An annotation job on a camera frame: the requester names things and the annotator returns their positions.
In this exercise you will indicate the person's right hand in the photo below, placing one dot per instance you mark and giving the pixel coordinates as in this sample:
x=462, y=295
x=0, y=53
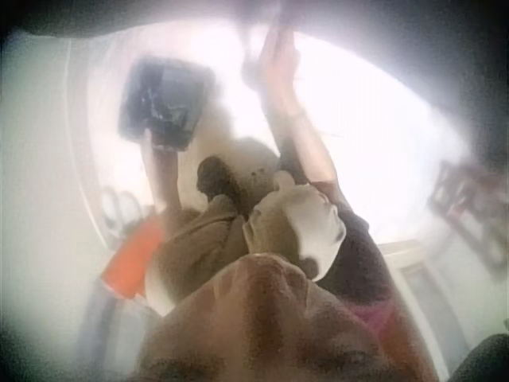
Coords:
x=280, y=71

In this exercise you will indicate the black square container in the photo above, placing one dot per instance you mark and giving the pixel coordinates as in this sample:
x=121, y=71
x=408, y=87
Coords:
x=165, y=101

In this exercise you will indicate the red brown rack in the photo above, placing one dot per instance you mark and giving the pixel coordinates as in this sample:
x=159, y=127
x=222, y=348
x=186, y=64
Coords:
x=467, y=207

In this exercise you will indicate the orange container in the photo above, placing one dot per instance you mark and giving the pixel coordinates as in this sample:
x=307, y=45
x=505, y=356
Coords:
x=131, y=258

